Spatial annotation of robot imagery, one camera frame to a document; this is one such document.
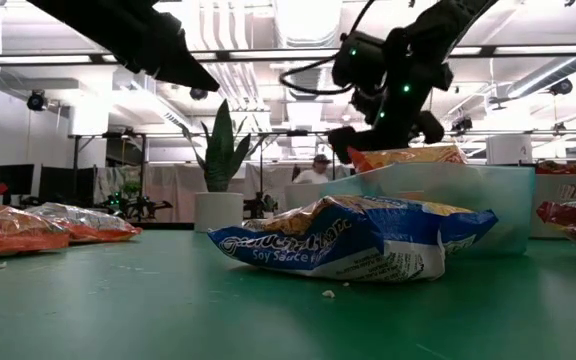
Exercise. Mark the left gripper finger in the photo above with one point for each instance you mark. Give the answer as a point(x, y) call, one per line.
point(188, 70)

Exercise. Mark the orange Maruchan noodle pack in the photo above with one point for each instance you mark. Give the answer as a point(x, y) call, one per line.
point(98, 227)
point(408, 157)
point(13, 232)

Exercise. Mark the blue Maruchan noodle pack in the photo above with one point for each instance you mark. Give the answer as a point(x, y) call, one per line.
point(293, 245)

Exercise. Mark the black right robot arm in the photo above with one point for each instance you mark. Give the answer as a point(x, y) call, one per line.
point(443, 25)

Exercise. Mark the black background robot arm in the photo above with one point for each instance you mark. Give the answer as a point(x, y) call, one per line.
point(258, 205)
point(138, 205)

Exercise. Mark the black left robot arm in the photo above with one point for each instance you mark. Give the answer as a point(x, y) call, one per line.
point(78, 12)

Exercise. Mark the black ceiling spotlight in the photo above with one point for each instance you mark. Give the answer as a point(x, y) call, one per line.
point(199, 94)
point(37, 101)
point(561, 87)

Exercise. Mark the person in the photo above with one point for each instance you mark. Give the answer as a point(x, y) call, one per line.
point(313, 176)

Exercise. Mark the white cylinder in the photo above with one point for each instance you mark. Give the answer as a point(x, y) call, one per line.
point(508, 150)

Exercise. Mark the white background curtain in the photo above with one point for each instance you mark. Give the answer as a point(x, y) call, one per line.
point(178, 185)

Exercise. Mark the white plastic bin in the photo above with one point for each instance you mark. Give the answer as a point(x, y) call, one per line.
point(308, 197)

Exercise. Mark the small background plant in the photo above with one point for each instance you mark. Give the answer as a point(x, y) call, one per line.
point(130, 189)

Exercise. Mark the teal translucent plastic bin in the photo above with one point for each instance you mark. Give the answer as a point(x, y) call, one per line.
point(498, 215)

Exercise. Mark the green plant in white pot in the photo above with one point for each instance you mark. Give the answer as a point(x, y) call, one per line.
point(218, 212)

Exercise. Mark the black background monitor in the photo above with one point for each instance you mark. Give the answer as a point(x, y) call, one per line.
point(15, 180)
point(65, 182)

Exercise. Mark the green table mat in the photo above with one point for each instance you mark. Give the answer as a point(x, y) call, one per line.
point(168, 320)

